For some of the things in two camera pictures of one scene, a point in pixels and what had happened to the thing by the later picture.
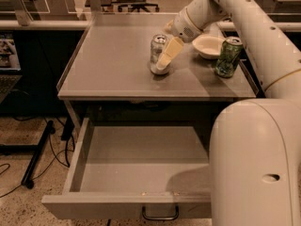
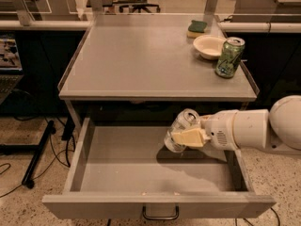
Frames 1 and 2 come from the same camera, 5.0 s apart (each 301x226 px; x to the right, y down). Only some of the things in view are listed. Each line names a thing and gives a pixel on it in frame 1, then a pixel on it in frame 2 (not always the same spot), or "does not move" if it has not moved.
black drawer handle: x=160 y=217 does not move
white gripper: x=182 y=24 to x=218 y=130
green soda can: x=228 y=57 does not move
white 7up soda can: x=157 y=45 to x=182 y=121
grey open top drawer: x=119 y=169 does not move
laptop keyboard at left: x=7 y=83 does not move
